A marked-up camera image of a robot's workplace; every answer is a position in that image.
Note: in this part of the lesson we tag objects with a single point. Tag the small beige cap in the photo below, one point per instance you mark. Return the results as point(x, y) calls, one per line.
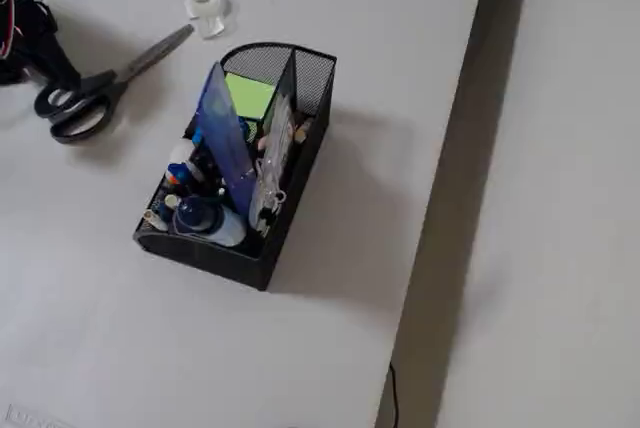
point(300, 134)

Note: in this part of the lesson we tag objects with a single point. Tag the white marker pen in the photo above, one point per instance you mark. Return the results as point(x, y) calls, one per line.
point(156, 220)

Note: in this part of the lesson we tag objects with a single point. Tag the small blue plastic item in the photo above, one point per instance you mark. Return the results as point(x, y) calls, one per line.
point(181, 170)

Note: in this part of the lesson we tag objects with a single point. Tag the clear plastic packet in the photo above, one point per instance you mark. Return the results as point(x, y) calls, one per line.
point(277, 138)

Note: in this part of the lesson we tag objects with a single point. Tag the black mesh desk organizer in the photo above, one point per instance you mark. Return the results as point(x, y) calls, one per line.
point(215, 258)

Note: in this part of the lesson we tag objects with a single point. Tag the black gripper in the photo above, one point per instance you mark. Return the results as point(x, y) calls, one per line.
point(51, 54)

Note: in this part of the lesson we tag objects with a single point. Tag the clear tape roll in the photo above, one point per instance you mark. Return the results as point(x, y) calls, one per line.
point(205, 3)

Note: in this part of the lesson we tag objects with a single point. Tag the green sticky note pad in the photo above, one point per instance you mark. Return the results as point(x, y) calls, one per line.
point(247, 95)

